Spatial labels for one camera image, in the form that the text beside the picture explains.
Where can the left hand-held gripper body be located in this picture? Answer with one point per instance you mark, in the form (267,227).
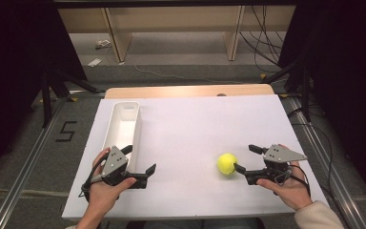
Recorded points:
(116,160)

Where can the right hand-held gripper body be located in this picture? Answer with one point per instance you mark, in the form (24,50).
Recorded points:
(279,154)

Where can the yellow tennis ball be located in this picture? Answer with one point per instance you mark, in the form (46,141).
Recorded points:
(227,163)

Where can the white plastic bin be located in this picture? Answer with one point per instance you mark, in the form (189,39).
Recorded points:
(122,127)

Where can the person's left hand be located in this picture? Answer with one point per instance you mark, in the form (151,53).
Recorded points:
(103,194)

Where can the person's right hand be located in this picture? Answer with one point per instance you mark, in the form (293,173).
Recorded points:
(294,191)

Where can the white table cover sheet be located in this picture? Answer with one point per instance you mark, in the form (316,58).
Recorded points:
(190,133)

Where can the black tripod stand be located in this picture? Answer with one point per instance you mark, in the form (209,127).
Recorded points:
(305,92)
(47,95)

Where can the wooden table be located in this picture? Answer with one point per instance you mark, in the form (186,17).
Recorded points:
(171,91)

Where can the white paper scrap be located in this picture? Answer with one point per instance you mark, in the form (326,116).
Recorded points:
(94,62)

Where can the small packet on floor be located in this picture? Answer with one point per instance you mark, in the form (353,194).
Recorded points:
(103,44)

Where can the black curtain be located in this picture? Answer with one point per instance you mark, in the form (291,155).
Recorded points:
(346,63)
(12,63)

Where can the light wooden bench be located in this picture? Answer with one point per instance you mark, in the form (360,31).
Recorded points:
(171,19)

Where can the metal floor rail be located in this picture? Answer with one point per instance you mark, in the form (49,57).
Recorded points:
(324,159)
(25,171)

